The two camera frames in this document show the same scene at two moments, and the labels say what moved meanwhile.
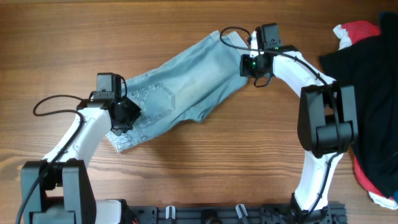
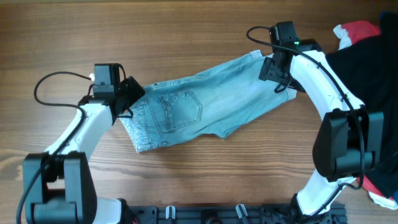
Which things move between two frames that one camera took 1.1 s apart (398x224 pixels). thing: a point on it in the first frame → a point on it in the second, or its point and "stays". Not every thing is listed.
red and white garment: x=352 y=32 stays
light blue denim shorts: x=188 y=89 → x=209 y=104
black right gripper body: x=246 y=65 → x=273 y=71
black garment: x=371 y=66 stays
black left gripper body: x=126 y=115 → x=131 y=93
